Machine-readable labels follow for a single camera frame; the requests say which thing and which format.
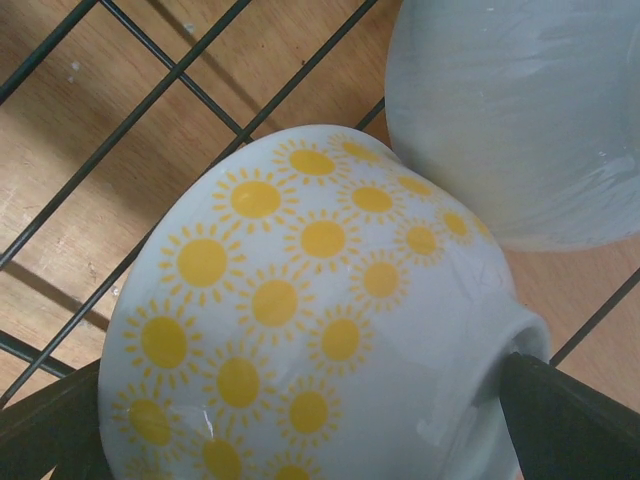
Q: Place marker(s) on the black wire dish rack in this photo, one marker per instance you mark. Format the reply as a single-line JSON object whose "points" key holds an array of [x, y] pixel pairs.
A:
{"points": [[276, 64]]}

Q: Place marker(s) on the yellow rimmed bowl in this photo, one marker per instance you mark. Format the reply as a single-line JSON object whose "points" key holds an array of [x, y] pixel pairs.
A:
{"points": [[312, 309]]}

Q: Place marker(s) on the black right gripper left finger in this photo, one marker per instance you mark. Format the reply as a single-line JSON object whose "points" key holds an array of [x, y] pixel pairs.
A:
{"points": [[55, 431]]}

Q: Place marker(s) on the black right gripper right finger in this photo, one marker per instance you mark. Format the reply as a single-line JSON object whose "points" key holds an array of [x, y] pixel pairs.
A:
{"points": [[563, 429]]}

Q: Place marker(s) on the white ceramic bowl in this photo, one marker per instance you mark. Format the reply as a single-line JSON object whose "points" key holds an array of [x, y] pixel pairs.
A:
{"points": [[526, 111]]}

